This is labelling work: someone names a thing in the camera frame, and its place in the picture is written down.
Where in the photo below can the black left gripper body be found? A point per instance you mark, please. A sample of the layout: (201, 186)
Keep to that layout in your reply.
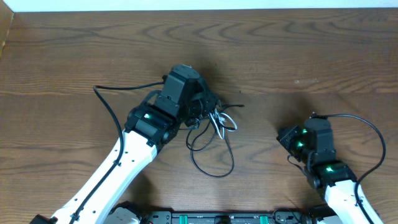
(207, 101)

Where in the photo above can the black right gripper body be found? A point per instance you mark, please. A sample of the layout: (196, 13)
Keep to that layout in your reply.
(286, 135)

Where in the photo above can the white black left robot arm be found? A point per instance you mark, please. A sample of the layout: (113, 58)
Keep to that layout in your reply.
(182, 103)

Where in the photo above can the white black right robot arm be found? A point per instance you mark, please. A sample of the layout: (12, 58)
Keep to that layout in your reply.
(312, 144)

